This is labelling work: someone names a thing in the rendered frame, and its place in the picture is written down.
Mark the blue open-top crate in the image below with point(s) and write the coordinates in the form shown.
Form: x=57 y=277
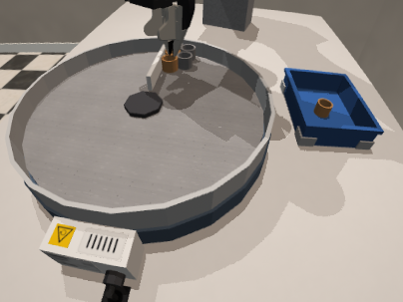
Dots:
x=349 y=109

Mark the grey round turntable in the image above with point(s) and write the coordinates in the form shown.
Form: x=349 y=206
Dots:
x=93 y=129

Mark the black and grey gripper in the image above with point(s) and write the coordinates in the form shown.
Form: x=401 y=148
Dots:
x=171 y=24

